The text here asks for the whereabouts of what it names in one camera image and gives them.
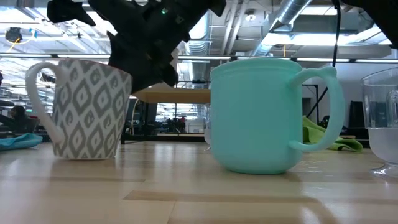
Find silver ventilation duct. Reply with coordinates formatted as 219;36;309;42
250;0;313;57

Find person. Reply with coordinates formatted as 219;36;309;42
0;105;37;134

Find wooden shelf with black legs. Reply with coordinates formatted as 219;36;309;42
132;80;212;144

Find clear glass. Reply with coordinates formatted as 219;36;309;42
360;67;398;180
203;103;213;147

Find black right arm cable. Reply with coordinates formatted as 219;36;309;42
306;0;341;118

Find teal mug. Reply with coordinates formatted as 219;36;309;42
210;58;346;175

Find black aluminium frame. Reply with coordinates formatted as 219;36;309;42
120;133;206;144

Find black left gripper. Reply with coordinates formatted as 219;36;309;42
107;18;190;94

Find blue cloth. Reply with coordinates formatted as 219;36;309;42
0;133;44;152

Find grey patterned white mug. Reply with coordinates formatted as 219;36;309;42
25;58;133;161

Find green cloth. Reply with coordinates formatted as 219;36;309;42
302;115;363;152

